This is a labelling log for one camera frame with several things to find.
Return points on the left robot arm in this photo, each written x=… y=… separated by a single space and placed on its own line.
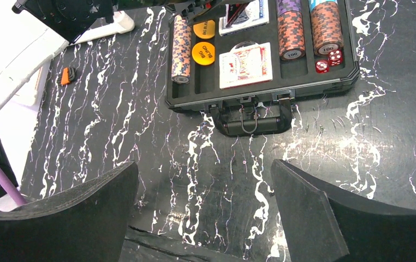
x=71 y=122

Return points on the black poker set case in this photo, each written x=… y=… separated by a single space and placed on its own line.
x=265 y=107

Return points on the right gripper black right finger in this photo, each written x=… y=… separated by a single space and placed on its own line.
x=323 y=222

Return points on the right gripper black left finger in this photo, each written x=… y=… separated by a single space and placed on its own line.
x=85 y=223

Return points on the orange poker chip stack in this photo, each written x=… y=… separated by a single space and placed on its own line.
x=182 y=32

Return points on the brown chip stack in case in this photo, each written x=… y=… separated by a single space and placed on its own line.
x=326 y=29

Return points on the purple chip stack in case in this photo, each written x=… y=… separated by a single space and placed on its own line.
x=291 y=38

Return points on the white pvc pipe frame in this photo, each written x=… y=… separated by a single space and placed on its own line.
x=122 y=23

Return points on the blue chip stack in case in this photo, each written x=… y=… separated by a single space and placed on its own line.
x=314 y=3

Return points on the blue playing card deck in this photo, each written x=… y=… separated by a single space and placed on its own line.
x=255 y=14

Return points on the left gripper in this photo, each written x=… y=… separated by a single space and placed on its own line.
x=187 y=9

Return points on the red dice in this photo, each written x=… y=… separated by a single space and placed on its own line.
x=334 y=58

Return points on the red playing card deck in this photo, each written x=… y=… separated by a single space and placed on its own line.
x=245 y=65

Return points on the red all-in triangle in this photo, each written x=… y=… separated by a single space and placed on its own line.
x=233 y=13

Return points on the yellow big blind button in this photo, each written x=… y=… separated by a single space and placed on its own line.
x=205 y=30
x=204 y=53

